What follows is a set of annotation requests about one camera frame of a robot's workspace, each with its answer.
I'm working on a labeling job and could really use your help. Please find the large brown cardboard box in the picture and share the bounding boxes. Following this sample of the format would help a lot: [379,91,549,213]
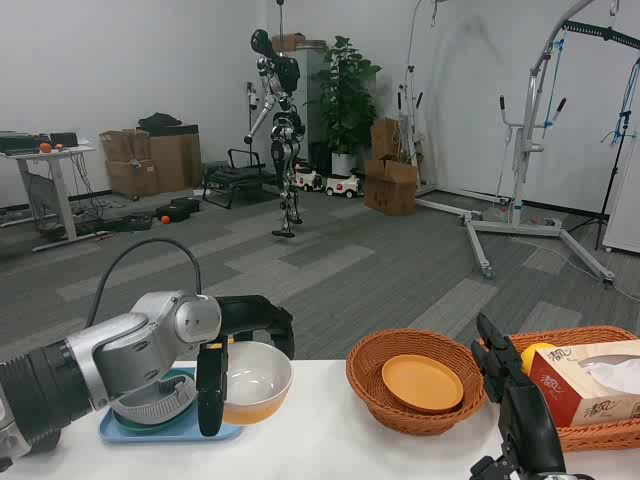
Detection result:
[148,124,204,194]

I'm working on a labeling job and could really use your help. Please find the white toy car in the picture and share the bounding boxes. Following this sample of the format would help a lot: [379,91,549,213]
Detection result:
[325,172,362,198]
[294,162,324,193]

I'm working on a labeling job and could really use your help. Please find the grey metal cabinet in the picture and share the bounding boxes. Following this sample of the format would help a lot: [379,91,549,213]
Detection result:
[304,48,332,171]

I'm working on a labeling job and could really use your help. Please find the large white gantry lift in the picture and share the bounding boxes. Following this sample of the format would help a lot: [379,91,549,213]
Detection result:
[462,0,640,290]

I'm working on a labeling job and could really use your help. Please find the medium taped cardboard box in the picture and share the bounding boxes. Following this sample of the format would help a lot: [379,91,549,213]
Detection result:
[104,159,162,199]

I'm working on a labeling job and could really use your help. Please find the light blue plastic tray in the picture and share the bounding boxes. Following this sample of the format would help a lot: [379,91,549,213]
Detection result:
[98,367,242,445]

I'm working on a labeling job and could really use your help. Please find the green potted plant white pot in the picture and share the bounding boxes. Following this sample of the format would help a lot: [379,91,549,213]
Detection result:
[304,34,382,176]

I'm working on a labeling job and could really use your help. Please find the white and orange plastic bowl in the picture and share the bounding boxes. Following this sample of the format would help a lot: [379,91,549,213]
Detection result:
[222,342,294,427]

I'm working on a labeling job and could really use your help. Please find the yellow lemon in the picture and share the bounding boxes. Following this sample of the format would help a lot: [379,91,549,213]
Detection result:
[519,342,557,375]

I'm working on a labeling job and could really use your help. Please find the rectangular brown wicker basket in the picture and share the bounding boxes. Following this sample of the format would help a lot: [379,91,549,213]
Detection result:
[479,325,640,454]

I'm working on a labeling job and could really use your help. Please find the red and beige tissue box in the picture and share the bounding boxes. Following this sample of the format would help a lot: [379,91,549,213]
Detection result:
[527,339,640,429]

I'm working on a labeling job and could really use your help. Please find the small worn cardboard box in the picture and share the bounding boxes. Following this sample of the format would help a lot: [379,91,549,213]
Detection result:
[99,128,151,163]

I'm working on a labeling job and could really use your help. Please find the orange plastic plate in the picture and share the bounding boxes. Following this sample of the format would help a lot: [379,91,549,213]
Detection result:
[381,354,465,415]

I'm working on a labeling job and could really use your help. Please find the black bag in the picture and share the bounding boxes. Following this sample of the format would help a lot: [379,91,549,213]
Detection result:
[138,113,184,135]

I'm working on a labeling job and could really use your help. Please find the tall closed cardboard box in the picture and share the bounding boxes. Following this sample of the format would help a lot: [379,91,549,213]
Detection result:
[369,118,402,162]

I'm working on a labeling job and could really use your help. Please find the slim white lift frame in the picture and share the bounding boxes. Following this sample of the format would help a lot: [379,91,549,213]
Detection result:
[397,0,484,221]

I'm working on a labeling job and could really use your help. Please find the black square case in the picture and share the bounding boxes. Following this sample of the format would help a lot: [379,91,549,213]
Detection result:
[155,197,204,224]

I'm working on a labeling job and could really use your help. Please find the white standing desk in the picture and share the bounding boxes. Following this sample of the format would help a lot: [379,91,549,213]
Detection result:
[0,144,97,253]

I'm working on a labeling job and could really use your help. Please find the black flat case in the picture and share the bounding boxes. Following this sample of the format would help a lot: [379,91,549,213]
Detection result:
[102,213,154,233]

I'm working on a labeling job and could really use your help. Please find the open flap cardboard box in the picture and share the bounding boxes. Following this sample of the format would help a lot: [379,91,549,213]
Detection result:
[363,154,419,217]

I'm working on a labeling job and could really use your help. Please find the black folding bed frame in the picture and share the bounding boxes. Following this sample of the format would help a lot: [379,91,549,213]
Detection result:
[201,148,279,210]

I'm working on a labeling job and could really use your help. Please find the black tripod stand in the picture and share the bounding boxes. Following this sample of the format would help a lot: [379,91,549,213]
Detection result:
[567,29,640,251]

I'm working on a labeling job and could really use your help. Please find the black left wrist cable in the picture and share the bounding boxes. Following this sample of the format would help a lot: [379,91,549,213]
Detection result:
[85,238,204,330]

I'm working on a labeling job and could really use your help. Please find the round brown wicker basket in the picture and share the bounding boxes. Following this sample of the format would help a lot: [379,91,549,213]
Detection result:
[345,329,489,437]

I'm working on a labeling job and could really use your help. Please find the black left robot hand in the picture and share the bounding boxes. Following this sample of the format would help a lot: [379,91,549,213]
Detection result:
[196,294,296,439]

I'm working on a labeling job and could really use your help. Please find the grey plastic strainer bowl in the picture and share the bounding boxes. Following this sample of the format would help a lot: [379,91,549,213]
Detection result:
[112,375,199,427]

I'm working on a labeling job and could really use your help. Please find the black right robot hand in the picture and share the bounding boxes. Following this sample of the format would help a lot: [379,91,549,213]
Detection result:
[468,312,569,480]

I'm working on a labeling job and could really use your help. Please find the black and silver humanoid robot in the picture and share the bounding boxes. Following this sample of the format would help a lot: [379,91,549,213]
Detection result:
[243,28,307,239]

